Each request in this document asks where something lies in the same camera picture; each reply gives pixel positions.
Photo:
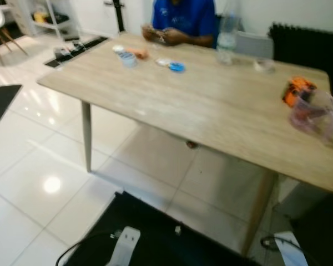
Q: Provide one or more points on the purple clear measuring jug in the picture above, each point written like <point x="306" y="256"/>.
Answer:
<point x="316" y="119"/>

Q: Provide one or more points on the small clear glass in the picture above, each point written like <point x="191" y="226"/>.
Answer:
<point x="265" y="65"/>

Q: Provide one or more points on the grey chair back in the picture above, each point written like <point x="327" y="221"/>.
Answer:
<point x="254" y="45"/>

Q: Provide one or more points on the light wooden dining table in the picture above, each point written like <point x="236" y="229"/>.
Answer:
<point x="200" y="105"/>

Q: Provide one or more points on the clear plastic water bottle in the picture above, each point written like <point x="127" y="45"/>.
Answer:
<point x="227" y="39"/>

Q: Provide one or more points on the small blue lid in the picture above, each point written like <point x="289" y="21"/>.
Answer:
<point x="177" y="67"/>

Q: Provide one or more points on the small white packet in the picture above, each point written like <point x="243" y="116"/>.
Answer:
<point x="163" y="62"/>

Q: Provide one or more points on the person in blue shirt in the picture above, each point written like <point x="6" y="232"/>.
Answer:
<point x="183" y="16"/>

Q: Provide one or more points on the large black carpet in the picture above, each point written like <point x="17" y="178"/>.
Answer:
<point x="155" y="238"/>

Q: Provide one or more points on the small orange object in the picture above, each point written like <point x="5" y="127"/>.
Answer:
<point x="139" y="53"/>

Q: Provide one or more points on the small white blue tub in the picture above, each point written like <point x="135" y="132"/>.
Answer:
<point x="127" y="59"/>

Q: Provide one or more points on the small white lid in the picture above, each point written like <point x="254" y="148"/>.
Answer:
<point x="118" y="49"/>

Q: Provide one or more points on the black stand pole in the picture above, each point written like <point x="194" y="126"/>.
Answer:
<point x="118" y="14"/>

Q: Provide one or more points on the small black floor mat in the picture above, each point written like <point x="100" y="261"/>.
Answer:
<point x="80" y="49"/>

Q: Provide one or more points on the white shelf rack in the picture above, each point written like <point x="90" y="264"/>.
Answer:
<point x="53" y="22"/>

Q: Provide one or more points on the yellow item on shelf rack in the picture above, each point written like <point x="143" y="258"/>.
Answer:
<point x="40" y="18"/>

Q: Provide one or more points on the black floor rug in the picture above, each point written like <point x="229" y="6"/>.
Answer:
<point x="0" y="105"/>

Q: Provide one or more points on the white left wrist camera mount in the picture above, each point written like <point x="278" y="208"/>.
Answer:
<point x="125" y="246"/>

